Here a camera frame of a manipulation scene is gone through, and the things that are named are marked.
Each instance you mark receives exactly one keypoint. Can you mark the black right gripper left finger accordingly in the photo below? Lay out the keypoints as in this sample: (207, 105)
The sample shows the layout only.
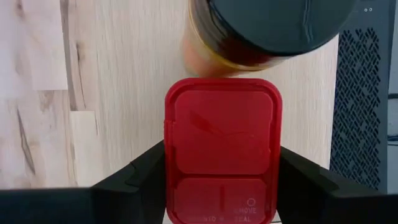
(93, 205)

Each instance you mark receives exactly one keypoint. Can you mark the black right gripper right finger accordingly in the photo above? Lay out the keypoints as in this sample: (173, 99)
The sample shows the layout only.
(326, 205)

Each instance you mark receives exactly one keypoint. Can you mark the smoked paprika tin red lid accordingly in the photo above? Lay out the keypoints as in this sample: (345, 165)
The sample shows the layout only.
(222, 140)

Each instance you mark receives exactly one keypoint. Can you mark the orange turmeric bottle black lid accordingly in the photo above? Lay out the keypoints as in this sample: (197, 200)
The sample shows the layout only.
(273, 25)

